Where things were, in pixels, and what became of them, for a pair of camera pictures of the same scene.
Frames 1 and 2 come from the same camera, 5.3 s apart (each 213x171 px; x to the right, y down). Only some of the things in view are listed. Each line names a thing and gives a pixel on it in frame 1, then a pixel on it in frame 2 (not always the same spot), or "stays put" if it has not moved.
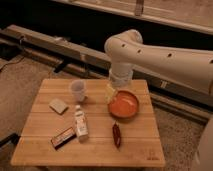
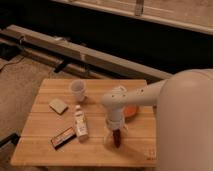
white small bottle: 81,124 stays put
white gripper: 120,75 -> 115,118
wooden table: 89,122 stays put
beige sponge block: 58,106 stays put
